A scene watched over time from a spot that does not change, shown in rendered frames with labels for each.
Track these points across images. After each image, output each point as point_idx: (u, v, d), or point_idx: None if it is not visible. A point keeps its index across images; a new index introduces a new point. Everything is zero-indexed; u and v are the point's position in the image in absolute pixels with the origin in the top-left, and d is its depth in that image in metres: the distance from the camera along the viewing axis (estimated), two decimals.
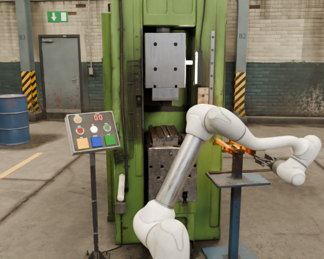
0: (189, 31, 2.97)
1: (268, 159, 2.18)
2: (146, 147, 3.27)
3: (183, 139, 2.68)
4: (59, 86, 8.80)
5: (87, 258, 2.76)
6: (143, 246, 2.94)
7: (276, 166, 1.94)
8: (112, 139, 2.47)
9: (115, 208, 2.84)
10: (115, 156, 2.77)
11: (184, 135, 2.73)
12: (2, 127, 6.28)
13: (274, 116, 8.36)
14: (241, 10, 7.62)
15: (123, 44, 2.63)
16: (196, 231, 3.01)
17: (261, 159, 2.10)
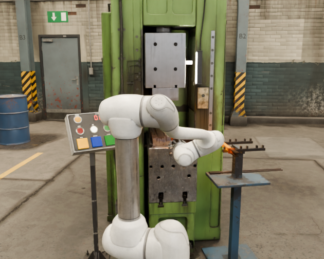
0: (189, 31, 2.97)
1: None
2: (146, 147, 3.27)
3: (183, 139, 2.68)
4: (59, 86, 8.80)
5: (87, 258, 2.76)
6: None
7: (174, 148, 1.97)
8: (112, 139, 2.47)
9: (115, 208, 2.84)
10: (115, 156, 2.77)
11: None
12: (2, 127, 6.28)
13: (274, 116, 8.36)
14: (241, 10, 7.62)
15: (123, 44, 2.63)
16: (196, 231, 3.01)
17: (173, 142, 2.15)
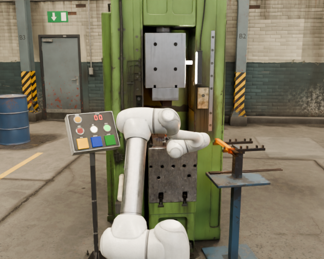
0: (189, 31, 2.97)
1: None
2: None
3: None
4: (59, 86, 8.80)
5: (87, 258, 2.76)
6: None
7: (167, 143, 2.36)
8: (112, 139, 2.47)
9: (115, 208, 2.84)
10: (115, 156, 2.77)
11: None
12: (2, 127, 6.28)
13: (274, 116, 8.36)
14: (241, 10, 7.62)
15: (123, 44, 2.63)
16: (196, 231, 3.01)
17: (167, 137, 2.54)
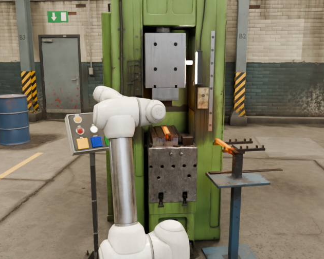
0: (189, 31, 2.97)
1: None
2: (146, 147, 3.27)
3: (183, 139, 2.68)
4: (59, 86, 8.80)
5: (87, 258, 2.76)
6: None
7: None
8: None
9: None
10: None
11: (184, 135, 2.73)
12: (2, 127, 6.28)
13: (274, 116, 8.36)
14: (241, 10, 7.62)
15: (123, 44, 2.63)
16: (196, 231, 3.01)
17: None
